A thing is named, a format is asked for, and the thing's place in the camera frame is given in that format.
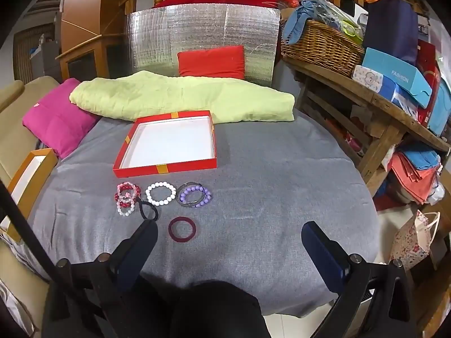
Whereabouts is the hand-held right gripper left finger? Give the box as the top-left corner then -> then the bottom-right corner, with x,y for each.
42,220 -> 159,338

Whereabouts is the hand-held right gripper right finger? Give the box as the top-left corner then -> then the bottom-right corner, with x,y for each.
301,221 -> 420,338

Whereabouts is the clear pearl bead bracelet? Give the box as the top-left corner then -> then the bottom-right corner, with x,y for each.
117,197 -> 136,218

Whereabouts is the maroon bangle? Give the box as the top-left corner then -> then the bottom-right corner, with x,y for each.
168,218 -> 197,244

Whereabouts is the black hair tie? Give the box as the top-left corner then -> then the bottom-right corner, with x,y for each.
135,199 -> 159,222

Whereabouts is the white bead bracelet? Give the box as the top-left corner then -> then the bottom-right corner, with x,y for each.
145,182 -> 177,206

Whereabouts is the dark red bead bracelet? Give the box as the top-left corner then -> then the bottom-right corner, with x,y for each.
114,185 -> 142,208

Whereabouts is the grey bead bracelet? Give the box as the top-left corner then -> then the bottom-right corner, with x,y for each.
176,182 -> 205,208

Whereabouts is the purple bead bracelet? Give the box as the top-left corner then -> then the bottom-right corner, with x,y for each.
179,185 -> 213,208

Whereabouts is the red shallow box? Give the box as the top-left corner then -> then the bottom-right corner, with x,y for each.
113,110 -> 218,179

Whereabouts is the floral paper gift bag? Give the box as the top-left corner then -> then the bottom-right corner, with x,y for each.
389,210 -> 441,272

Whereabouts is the orange shallow box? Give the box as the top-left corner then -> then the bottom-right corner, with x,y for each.
0,149 -> 59,240

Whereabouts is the pink cushion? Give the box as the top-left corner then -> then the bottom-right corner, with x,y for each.
22,78 -> 101,160

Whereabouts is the wooden bench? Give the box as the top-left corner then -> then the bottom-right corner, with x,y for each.
282,56 -> 451,187

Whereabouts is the light green blanket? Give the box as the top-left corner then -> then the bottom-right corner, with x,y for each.
69,70 -> 295,124

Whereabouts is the white patterned box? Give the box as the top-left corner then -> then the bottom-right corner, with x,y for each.
352,65 -> 384,94

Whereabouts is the light blue cardboard box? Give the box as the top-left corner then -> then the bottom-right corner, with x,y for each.
362,47 -> 433,109

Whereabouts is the red cushion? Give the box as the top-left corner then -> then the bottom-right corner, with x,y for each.
177,45 -> 246,80

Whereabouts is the wicker basket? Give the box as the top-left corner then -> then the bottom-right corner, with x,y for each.
280,19 -> 365,78

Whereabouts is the silver foil mat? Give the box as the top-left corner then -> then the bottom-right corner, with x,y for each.
126,3 -> 281,86

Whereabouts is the blue cloth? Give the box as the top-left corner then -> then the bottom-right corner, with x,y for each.
284,0 -> 321,45

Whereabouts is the navy bag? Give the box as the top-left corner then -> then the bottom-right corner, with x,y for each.
363,0 -> 420,66

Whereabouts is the wooden cabinet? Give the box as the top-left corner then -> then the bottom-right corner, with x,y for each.
56,0 -> 131,81

